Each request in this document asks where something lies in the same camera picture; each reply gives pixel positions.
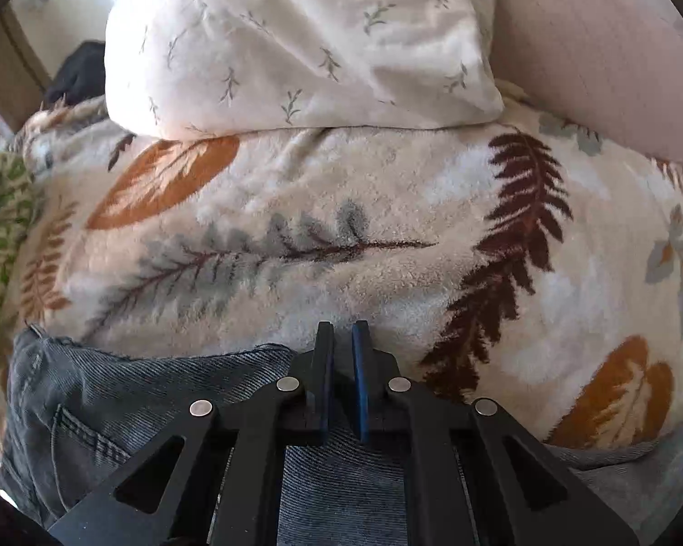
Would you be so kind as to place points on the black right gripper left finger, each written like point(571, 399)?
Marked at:
point(213, 476)

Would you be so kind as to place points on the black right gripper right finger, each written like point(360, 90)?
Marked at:
point(472, 474)

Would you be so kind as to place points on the cream leaf print blanket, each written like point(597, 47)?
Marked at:
point(530, 260)

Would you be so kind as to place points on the white floral pillow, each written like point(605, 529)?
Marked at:
point(188, 69)

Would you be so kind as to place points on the black garment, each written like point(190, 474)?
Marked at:
point(81, 77)

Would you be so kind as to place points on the pink bolster cushion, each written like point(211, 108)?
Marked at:
point(615, 66)

